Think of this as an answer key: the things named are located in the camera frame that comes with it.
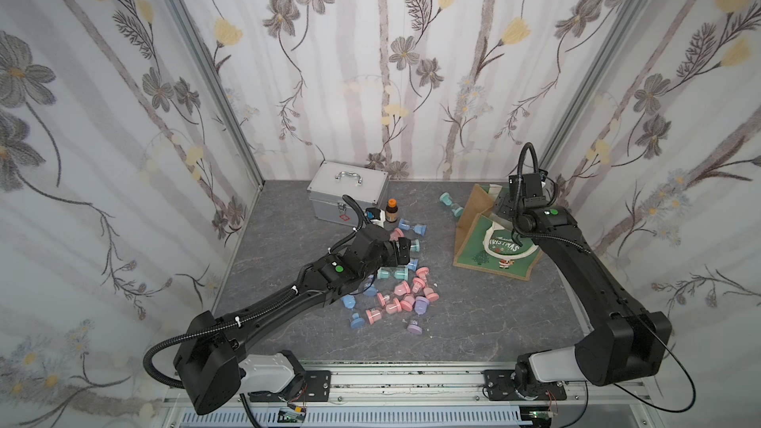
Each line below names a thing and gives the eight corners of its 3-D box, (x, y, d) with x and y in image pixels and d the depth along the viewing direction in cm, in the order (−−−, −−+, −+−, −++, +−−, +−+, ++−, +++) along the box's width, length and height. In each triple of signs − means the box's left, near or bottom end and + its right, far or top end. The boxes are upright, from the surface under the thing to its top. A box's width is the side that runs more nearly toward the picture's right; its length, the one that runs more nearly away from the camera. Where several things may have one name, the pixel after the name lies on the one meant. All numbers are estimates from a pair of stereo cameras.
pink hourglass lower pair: (391, 318, 86) (391, 316, 84) (375, 297, 90) (375, 295, 88) (403, 309, 87) (403, 306, 86) (387, 289, 91) (387, 286, 90)
